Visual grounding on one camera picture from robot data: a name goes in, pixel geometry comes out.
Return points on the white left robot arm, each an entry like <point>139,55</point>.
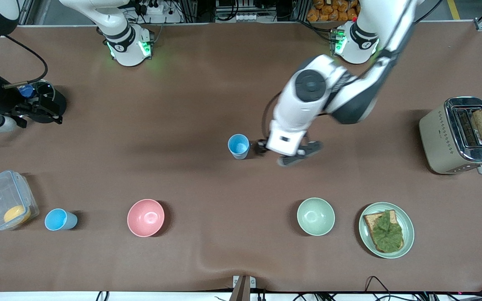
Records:
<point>295,113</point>

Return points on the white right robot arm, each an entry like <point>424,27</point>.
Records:
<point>126,46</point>

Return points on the glass lid with blue knob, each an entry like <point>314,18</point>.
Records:
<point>25,90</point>

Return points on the pale green bowl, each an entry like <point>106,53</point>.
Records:
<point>315,216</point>

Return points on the brown table cover mat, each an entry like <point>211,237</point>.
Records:
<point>182,104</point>

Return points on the yellow orange food piece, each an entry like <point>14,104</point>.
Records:
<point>16,214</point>

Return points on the toasted bread slice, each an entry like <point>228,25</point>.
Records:
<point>370,221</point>

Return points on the small white power strip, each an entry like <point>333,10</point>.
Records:
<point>246,17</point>

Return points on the pink bowl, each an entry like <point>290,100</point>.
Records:
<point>145,217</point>

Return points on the green lettuce leaf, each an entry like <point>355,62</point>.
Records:
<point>387,234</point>

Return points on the bag of orange buns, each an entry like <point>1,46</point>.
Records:
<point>329,10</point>

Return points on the white power strip with plugs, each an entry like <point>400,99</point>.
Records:
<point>157,8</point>

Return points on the pale green plate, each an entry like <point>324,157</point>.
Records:
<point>408,230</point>

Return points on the beige and chrome toaster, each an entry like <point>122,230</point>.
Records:
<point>437,142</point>

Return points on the metal table edge bracket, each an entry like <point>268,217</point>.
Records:
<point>243,288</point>

